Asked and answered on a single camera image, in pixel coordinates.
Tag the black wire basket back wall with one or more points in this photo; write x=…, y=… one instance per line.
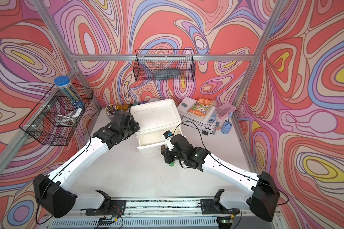
x=155, y=59

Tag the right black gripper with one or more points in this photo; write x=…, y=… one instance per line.
x=166, y=153

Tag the green circuit board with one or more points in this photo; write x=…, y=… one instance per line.
x=106, y=221

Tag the dark books behind cabinet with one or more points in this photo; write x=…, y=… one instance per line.
x=127, y=107

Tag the blue lid pencil tube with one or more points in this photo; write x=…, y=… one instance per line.
x=65, y=85

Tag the white book with grey patch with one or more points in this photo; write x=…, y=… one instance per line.
x=185, y=105

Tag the pink plastic bag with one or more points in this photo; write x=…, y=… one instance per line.
x=224, y=110

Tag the newspaper stack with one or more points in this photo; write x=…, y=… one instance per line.
x=209, y=127

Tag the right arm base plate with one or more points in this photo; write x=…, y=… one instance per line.
x=210, y=206

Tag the grey object in basket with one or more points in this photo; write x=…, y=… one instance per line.
x=165, y=74

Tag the white drawer cabinet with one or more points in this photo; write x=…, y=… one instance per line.
x=156, y=116

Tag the orange cover book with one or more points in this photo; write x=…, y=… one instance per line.
x=201, y=108

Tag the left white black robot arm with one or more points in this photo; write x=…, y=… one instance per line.
x=54, y=192

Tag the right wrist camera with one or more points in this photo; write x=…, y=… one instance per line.
x=168, y=137

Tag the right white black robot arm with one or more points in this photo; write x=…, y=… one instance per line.
x=260, y=193

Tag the white perforated cable duct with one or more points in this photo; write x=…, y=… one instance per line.
x=138, y=223

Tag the blue small cup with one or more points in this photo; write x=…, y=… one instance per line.
x=226, y=127

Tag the black wire basket left wall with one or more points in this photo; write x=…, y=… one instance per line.
x=42, y=127

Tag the black wire basket wall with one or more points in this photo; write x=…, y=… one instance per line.
x=155, y=59
x=42, y=127

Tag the mesh pencil cup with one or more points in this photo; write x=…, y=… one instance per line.
x=110, y=109

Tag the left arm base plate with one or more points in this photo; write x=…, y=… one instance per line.
x=110, y=207

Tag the white object in left basket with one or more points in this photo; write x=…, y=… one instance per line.
x=69, y=119

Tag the white drawer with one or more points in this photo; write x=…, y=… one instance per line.
x=151, y=143

